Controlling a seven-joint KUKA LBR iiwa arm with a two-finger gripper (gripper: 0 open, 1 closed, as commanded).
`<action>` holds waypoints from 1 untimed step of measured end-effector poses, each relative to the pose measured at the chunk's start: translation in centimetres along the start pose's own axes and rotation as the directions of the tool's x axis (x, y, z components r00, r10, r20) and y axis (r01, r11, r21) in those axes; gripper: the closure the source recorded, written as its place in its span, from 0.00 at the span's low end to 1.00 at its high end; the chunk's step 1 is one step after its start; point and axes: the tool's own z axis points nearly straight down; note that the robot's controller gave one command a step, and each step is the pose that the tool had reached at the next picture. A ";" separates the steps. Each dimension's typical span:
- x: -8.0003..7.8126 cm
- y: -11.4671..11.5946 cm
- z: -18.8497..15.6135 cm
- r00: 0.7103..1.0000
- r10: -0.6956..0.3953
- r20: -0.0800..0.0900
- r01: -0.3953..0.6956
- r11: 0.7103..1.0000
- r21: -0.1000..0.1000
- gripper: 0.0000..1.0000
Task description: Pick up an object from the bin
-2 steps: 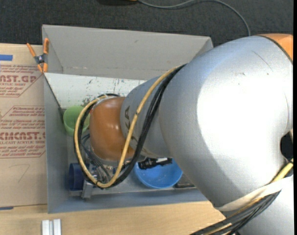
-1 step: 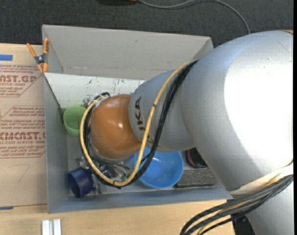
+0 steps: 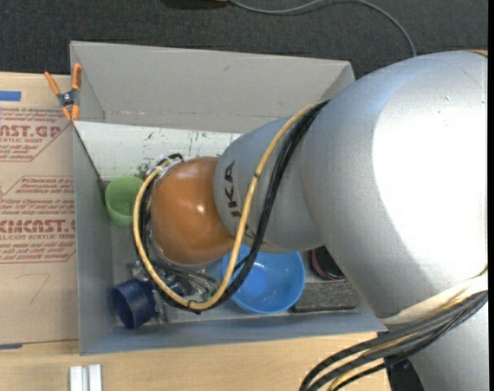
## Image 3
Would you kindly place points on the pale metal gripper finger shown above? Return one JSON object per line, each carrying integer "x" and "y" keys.
{"x": 138, "y": 270}
{"x": 161, "y": 312}

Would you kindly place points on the brown cardboard board red print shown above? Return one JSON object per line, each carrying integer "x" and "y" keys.
{"x": 35, "y": 291}

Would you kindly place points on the dark grey sponge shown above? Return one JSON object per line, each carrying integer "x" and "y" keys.
{"x": 324, "y": 295}

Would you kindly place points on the green cup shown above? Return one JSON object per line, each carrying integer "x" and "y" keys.
{"x": 122, "y": 202}

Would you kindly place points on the grey metal bin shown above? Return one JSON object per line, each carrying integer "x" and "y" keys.
{"x": 198, "y": 84}

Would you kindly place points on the dark blue cup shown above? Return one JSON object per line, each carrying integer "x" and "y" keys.
{"x": 133, "y": 304}

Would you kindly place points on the black cylinder on white bracket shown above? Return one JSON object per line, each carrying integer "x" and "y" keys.
{"x": 171, "y": 158}

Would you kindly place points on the blue bowl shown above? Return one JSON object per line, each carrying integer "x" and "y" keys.
{"x": 271, "y": 283}

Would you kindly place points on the black and red object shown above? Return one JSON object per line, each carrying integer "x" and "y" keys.
{"x": 324, "y": 265}

